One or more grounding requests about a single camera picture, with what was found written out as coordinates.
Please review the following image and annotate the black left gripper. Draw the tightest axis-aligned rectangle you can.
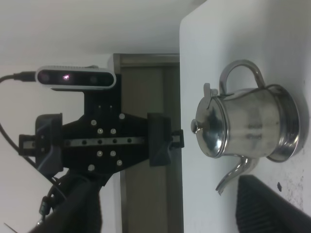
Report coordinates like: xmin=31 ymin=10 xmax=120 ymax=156
xmin=18 ymin=72 xmax=171 ymax=178

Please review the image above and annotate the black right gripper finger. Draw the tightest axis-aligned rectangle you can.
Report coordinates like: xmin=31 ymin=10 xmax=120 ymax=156
xmin=235 ymin=175 xmax=311 ymax=233

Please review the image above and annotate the stainless steel teapot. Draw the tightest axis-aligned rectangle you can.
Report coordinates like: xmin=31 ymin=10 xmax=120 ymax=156
xmin=190 ymin=60 xmax=280 ymax=194

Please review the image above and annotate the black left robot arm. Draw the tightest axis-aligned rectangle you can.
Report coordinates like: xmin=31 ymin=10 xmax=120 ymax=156
xmin=19 ymin=75 xmax=184 ymax=233

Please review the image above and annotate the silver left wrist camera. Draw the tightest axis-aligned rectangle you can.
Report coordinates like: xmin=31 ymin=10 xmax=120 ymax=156
xmin=35 ymin=66 xmax=117 ymax=91

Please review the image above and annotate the wooden door frame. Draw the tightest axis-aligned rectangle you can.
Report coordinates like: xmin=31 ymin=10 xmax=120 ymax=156
xmin=113 ymin=53 xmax=184 ymax=233

